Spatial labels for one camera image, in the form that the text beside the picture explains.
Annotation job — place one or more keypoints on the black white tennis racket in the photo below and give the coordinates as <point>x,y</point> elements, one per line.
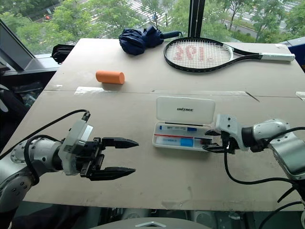
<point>197,53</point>

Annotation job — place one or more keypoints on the white Unitree pencil case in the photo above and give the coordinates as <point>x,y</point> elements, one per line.
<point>186,111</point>

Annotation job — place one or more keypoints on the orange foam cylinder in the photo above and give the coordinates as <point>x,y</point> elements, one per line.
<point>109,76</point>

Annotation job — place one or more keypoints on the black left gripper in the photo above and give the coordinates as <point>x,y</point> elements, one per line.
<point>91,155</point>

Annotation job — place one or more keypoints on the black window frame post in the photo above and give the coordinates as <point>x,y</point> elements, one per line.
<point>196,19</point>

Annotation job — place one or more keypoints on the white marker with blue cap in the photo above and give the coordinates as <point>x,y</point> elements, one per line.
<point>176,128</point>

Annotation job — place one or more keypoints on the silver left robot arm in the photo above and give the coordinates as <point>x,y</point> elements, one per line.
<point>14,181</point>

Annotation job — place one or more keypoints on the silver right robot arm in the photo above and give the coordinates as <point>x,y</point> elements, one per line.
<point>283,152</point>

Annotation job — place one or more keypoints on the navy folded umbrella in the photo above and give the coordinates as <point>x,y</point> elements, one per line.
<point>138,40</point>

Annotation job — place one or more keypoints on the grey rounded robot body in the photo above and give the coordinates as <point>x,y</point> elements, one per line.
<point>152,223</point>

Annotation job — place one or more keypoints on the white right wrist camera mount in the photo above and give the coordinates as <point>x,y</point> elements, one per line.
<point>230,126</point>

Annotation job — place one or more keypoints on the dark backpack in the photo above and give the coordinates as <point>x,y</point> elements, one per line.
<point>12,109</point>

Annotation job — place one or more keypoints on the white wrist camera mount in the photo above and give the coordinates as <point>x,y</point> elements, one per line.
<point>230,126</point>
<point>76,136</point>

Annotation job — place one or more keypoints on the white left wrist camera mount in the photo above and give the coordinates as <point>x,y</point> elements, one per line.
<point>76,136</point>

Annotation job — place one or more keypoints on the blue box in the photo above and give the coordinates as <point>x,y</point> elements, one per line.
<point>297,50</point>

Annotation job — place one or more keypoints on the thin red pen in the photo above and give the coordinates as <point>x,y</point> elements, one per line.
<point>174,136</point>

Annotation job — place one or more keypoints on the grey slanted window frame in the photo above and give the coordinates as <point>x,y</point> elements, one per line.
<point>16,47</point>

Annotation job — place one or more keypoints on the black bag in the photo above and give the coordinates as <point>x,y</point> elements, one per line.
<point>63,53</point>

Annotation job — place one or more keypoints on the white eraser with blue sleeve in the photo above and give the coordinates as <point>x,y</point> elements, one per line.
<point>174,142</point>

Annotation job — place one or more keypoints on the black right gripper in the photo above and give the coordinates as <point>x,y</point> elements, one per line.
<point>229,145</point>

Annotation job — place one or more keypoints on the white tape patch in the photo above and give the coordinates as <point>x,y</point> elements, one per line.
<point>89,90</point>

